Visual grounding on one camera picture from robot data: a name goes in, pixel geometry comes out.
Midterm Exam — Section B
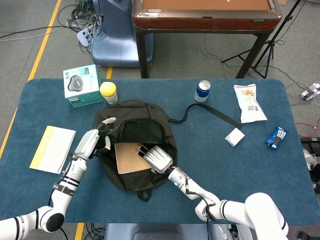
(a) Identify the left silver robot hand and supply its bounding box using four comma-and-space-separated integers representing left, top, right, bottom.
74, 116, 117, 161

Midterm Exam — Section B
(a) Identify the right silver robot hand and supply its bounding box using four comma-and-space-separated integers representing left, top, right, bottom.
134, 143, 174, 175

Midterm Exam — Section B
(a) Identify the brown cover notebook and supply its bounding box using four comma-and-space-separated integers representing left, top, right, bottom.
114, 142, 153, 175

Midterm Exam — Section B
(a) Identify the black fabric backpack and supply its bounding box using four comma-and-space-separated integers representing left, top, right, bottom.
92, 99, 244, 202

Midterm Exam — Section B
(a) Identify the white snack bag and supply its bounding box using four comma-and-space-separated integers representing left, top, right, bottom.
233, 83, 268, 124

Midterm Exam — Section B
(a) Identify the yellow and white booklet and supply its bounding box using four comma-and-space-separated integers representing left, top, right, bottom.
29, 125, 77, 175

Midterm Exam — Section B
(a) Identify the teal Philips product box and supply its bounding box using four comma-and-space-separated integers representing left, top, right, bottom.
62, 64, 105, 108

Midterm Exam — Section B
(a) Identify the blue table cloth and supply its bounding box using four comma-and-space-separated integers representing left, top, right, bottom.
0, 78, 316, 226

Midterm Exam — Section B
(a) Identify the grey robot torso base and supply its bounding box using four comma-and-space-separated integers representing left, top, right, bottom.
103, 223, 253, 240

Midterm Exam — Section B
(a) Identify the small white box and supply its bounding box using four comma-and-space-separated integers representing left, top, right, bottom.
224, 127, 246, 148

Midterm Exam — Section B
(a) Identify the blue soda can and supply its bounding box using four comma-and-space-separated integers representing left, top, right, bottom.
194, 79, 212, 103

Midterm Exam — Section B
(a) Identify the white power strip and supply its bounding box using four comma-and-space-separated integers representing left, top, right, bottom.
299, 83, 320, 101
76, 27, 95, 48

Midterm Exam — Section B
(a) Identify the blue cookie packet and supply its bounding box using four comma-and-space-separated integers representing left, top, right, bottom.
264, 124, 289, 150

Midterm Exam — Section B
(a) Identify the brown mahjong table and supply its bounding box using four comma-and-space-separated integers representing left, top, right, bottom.
131, 0, 283, 80

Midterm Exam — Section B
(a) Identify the black tripod stand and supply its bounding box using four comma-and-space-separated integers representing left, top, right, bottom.
221, 0, 303, 80

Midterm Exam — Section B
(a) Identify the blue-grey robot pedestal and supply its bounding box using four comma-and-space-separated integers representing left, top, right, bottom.
91, 0, 155, 68

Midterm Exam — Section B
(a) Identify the long black floor cable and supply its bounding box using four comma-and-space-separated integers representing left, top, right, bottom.
0, 24, 70, 41

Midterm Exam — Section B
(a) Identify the tangled black cable bundle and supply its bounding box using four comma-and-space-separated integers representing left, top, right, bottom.
57, 0, 104, 53

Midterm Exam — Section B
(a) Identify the red cable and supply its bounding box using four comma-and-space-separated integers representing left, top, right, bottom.
296, 121, 320, 138

